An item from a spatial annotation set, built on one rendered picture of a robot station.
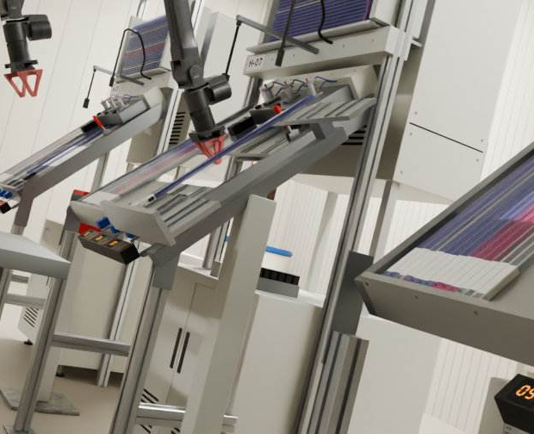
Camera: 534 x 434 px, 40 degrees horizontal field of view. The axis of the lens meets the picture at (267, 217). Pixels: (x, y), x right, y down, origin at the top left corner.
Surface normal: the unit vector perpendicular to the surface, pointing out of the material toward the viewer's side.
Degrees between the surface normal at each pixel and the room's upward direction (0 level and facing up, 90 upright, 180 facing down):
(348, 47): 90
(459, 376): 90
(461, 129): 90
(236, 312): 90
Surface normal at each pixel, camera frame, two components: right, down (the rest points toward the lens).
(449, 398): -0.86, -0.23
